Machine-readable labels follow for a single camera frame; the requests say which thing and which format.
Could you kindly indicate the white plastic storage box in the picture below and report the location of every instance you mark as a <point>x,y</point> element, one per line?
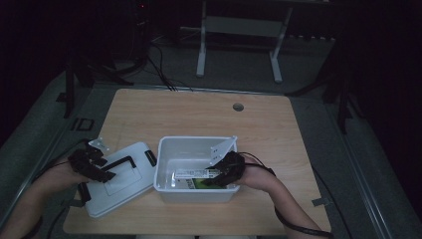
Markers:
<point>180,154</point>

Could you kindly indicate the green packet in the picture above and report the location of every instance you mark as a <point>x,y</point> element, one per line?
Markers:
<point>199,183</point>

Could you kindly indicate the person's right hand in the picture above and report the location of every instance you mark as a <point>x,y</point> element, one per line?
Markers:
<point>257,172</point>

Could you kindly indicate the black equipment tower red light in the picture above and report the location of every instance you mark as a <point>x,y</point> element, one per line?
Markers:
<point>142,30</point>

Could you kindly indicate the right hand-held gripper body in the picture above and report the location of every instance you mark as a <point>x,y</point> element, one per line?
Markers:
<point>232,162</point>

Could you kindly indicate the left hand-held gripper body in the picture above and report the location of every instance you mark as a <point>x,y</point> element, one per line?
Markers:
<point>81,161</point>

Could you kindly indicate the black tripod stand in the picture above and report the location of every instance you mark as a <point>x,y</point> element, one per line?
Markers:
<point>343,99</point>
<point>71,79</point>

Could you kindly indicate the white box lid black latches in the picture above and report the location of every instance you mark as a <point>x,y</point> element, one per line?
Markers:
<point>111,200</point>

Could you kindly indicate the person's left hand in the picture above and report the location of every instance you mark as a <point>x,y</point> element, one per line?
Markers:
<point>64,176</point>

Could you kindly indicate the long white carton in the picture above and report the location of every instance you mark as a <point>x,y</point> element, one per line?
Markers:
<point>195,173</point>

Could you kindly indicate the grey tape strip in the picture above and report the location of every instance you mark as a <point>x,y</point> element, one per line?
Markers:
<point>321,201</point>

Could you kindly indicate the white metal desk frame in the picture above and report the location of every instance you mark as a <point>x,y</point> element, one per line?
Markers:
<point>242,26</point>

